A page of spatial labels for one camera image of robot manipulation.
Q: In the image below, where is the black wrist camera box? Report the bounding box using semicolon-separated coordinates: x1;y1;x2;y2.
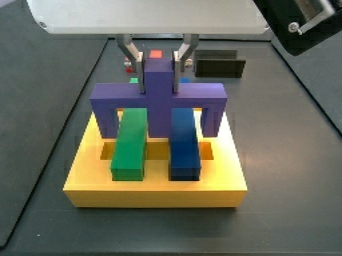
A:
252;0;342;56

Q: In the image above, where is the blue bar block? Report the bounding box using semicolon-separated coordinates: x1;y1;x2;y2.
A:
168;107;201;181

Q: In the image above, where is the yellow slotted board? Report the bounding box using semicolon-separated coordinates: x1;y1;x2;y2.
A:
62;119;247;208

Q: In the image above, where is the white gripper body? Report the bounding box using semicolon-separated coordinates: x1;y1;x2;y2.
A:
26;0;265;34

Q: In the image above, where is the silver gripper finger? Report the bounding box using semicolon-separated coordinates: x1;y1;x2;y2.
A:
172;34;199;92
116;34;145;94

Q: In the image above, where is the green bar block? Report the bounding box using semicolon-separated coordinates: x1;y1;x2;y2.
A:
109;108;146;181

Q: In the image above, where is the black angle fixture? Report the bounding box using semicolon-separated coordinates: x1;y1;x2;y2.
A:
193;50;245;78

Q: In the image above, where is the red fork-shaped block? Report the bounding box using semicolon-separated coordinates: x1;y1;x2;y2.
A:
124;49;163;73

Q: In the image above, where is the purple fork-shaped block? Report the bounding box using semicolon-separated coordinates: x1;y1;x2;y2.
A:
89;58;227;138

